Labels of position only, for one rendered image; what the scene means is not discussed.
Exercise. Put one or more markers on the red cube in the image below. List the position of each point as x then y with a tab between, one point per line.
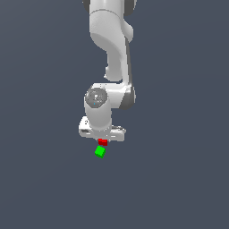
103	142

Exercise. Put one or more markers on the green cube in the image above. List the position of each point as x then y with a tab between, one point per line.
100	152

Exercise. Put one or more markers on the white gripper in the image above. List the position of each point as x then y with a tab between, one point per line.
114	134

